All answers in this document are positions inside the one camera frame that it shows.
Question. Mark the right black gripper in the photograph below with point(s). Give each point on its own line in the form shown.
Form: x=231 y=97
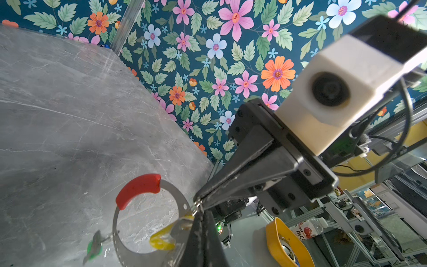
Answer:
x=270 y=163

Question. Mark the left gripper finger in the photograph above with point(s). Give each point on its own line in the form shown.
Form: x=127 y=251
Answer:
x=203 y=247

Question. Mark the yellow plastic bin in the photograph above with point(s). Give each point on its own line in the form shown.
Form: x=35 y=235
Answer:
x=287 y=249

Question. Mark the plastic water bottle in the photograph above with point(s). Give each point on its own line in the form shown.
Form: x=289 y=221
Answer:
x=310 y=228

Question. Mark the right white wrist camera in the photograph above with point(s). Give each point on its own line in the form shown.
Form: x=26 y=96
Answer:
x=346 y=79

